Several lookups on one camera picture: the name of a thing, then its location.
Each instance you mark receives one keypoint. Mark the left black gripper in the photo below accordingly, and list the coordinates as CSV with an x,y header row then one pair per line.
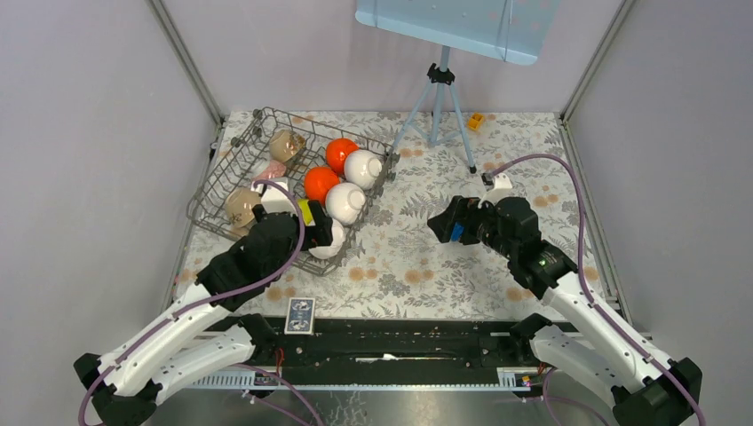
x,y
321,233

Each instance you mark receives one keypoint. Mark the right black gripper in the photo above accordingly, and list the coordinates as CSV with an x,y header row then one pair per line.
x,y
463,209

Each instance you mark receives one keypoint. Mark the grey wire dish rack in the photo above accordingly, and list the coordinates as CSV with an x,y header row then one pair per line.
x,y
250,152

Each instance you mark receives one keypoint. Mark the yellow-green bowl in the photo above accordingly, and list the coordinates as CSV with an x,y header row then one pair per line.
x,y
306,211

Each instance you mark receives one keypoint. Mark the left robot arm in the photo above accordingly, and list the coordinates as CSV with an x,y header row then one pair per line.
x,y
127,384

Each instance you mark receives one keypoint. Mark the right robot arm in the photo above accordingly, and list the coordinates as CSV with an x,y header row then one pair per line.
x,y
642,384

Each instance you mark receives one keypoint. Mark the blue toy block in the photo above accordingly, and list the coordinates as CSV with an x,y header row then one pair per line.
x,y
457,232

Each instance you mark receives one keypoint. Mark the middle white ribbed bowl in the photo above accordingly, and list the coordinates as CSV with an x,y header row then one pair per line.
x,y
344,202

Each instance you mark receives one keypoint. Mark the white ribbed bowl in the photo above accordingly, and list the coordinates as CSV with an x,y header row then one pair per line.
x,y
362,168
344,202

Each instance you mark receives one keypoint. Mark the near orange bowl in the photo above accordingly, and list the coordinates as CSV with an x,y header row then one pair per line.
x,y
317,183

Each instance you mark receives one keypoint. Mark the orange bowl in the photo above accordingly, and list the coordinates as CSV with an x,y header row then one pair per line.
x,y
317,183
337,151

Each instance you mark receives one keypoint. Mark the far white ribbed bowl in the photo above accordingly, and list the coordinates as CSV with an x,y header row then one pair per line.
x,y
362,168

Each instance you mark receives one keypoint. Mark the pink patterned bowl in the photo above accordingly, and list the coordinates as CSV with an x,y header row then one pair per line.
x,y
267,169

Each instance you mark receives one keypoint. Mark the floral tablecloth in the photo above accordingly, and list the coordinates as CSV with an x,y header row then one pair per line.
x,y
396,269

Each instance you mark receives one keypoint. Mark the near beige patterned bowl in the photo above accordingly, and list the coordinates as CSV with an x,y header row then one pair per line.
x,y
239,206

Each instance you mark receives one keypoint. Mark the beige patterned bowl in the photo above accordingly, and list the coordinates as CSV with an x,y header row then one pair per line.
x,y
286,144
239,206

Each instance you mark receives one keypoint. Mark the far orange bowl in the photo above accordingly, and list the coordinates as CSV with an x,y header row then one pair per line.
x,y
337,151

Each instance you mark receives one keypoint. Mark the blue playing card box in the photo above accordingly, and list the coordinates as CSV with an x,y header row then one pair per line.
x,y
300,316

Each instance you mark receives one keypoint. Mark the far beige patterned bowl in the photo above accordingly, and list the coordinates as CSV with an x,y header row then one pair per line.
x,y
286,144

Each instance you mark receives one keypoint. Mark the orange toy block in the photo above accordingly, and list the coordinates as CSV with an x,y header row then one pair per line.
x,y
475,121

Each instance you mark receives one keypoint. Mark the light blue tripod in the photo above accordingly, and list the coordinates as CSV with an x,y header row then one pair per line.
x,y
439,78

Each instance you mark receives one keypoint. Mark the light blue board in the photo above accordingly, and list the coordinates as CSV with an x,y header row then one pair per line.
x,y
511,31

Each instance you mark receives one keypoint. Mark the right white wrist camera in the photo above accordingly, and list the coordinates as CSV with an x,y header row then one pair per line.
x,y
498,187

